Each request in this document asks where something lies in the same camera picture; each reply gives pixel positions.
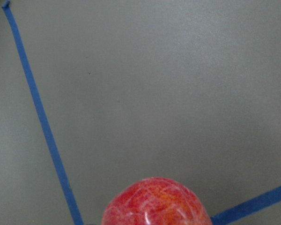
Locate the red pomegranate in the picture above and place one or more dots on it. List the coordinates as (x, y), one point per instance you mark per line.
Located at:
(156, 201)

